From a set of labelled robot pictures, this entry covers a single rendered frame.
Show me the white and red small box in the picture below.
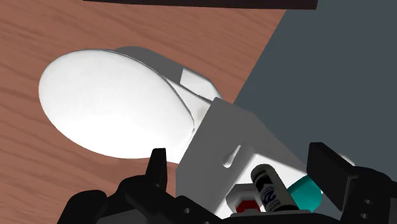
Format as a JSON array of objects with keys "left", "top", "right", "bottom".
[{"left": 225, "top": 182, "right": 263, "bottom": 215}]

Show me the teal round container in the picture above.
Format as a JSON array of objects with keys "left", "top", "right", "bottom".
[{"left": 286, "top": 174, "right": 324, "bottom": 214}]

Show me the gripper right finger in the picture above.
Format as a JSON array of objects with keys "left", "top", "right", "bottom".
[{"left": 306, "top": 142, "right": 397, "bottom": 224}]

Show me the black bottle with white cap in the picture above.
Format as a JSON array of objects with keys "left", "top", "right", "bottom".
[{"left": 250, "top": 163, "right": 300, "bottom": 214}]

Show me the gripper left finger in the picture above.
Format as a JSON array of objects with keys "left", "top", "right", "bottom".
[{"left": 57, "top": 148, "right": 190, "bottom": 224}]

